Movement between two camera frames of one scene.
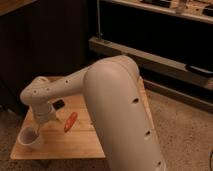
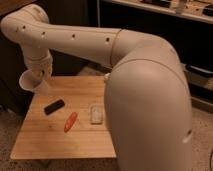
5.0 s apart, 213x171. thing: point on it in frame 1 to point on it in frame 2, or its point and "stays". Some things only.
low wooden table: [73, 134] stays
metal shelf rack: [170, 41] stays
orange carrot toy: [70, 122] stays
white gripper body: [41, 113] to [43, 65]
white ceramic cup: [28, 137] to [31, 80]
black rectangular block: [58, 104] stays
